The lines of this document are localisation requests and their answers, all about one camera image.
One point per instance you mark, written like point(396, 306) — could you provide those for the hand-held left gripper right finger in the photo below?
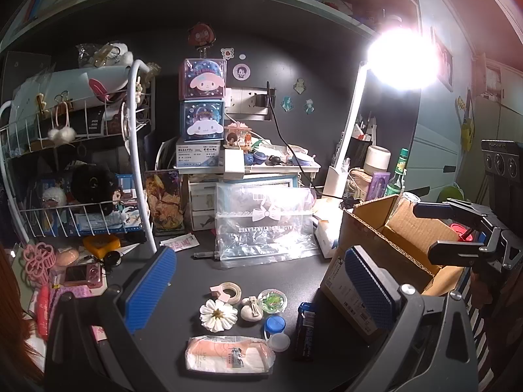
point(367, 290)

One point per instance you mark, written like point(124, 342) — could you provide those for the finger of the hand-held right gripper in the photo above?
point(437, 208)
point(453, 253)

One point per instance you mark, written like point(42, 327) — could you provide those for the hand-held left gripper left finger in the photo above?
point(149, 290)

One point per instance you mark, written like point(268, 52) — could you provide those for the brown cardboard box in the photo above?
point(408, 220)

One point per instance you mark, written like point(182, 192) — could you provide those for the white shell hair clip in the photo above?
point(250, 312)

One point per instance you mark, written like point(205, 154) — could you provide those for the green bowl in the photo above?
point(452, 194)

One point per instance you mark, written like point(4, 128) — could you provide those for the red lid container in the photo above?
point(461, 231)

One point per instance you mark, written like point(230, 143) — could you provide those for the green glass bottle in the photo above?
point(397, 177)

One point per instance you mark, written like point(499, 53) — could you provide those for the pink white sachet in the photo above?
point(177, 242)

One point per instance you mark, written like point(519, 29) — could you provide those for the purple box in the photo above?
point(378, 183)

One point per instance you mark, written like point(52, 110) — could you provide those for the orange case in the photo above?
point(102, 246)

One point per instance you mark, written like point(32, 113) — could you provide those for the black pen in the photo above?
point(206, 255)

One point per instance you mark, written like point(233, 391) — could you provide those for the white tissue box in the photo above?
point(327, 235)

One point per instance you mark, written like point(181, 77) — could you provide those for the white daisy hair clip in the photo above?
point(218, 315)

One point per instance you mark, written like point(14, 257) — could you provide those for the black blue packet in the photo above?
point(304, 333)

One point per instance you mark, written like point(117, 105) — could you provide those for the white jar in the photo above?
point(376, 158)

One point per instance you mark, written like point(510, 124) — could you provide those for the white tape roll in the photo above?
point(231, 294)

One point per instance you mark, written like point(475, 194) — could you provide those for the pink egg-shaped sponge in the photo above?
point(67, 258)

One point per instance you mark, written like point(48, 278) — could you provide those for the yellow character sticker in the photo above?
point(467, 124)

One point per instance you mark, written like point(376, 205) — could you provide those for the character art card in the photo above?
point(163, 202)

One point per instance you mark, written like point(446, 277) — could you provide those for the black pen holder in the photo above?
point(360, 151)

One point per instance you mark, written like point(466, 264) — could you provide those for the round clear green case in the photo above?
point(272, 300)

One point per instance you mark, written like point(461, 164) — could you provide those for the white mini drawer unit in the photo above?
point(202, 204)

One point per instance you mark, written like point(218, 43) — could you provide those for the blue contact lens case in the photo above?
point(273, 326)

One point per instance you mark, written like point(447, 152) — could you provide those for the pink white tissue pack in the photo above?
point(229, 355)

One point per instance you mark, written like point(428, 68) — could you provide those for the pink tube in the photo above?
point(43, 310)

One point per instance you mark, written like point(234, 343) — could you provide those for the pink flower-shaped holder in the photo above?
point(36, 259)

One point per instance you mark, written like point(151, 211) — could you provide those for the black plush toy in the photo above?
point(94, 186)

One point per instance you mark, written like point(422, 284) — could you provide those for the clear zip bag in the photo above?
point(265, 228)

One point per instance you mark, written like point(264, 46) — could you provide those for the white desk lamp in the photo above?
point(354, 102)

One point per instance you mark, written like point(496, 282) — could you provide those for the person's reddish hair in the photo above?
point(16, 314)

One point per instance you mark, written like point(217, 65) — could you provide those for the white blue medicine box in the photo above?
point(199, 153)

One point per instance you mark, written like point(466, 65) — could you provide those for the white desk riser shelf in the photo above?
point(282, 168)

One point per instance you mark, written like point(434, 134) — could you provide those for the white charger block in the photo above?
point(233, 163)

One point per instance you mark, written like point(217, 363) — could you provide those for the pink house figurine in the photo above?
point(237, 135)

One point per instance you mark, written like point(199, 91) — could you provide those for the blue character box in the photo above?
point(203, 120)

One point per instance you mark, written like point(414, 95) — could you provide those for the pale chibi sticker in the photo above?
point(300, 85)

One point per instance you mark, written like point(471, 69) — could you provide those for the black plug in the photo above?
point(263, 99)

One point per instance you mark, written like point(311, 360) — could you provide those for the pink character box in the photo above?
point(203, 79)

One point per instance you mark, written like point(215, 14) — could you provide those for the white pouch pink feather print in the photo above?
point(81, 81)

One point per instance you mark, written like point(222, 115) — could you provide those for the round portrait badge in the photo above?
point(241, 71)

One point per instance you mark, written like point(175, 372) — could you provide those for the red head spring figure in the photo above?
point(201, 36)

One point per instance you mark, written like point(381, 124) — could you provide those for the pink compact camera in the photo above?
point(81, 275)

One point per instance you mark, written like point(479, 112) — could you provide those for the wall poster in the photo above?
point(443, 61)

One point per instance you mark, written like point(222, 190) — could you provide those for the white wall power outlet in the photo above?
point(243, 100)

